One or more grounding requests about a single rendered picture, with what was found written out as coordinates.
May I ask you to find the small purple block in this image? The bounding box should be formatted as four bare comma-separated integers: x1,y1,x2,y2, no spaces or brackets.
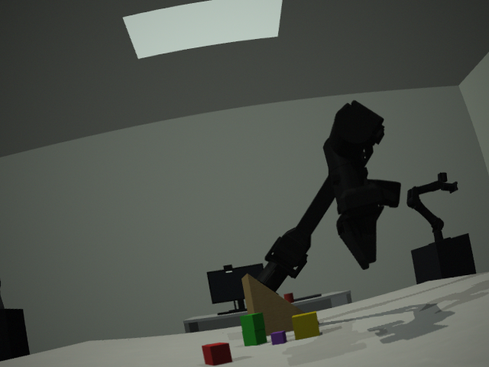
270,330,287,345

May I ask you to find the green block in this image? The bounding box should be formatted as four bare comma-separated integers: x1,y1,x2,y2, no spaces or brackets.
240,313,265,331
242,328,267,346

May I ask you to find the red block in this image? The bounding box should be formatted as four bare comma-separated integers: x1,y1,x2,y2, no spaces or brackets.
202,343,232,365

